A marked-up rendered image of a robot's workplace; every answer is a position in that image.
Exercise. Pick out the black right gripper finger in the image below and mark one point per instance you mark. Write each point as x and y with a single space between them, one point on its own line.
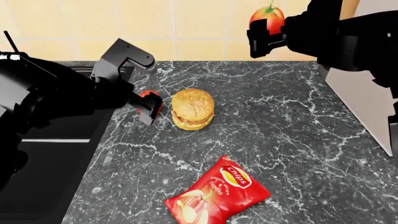
257 39
284 28

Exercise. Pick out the white flat tray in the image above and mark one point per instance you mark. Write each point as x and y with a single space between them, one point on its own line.
357 105

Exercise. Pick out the small round red fruit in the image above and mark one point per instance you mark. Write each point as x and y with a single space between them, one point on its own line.
148 93

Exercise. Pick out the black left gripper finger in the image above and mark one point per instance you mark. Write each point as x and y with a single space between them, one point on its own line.
150 108

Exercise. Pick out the red tomato with green stem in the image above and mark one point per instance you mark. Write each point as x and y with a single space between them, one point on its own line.
273 16

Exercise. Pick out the red paprika chips bag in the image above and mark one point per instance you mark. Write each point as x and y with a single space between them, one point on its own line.
217 193

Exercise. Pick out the grey sink faucet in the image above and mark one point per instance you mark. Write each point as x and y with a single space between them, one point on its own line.
124 60

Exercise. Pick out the hamburger with sesame bun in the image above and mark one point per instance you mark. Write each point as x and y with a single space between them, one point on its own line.
192 109

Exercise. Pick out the black kitchen sink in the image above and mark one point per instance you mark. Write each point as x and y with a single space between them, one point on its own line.
62 163

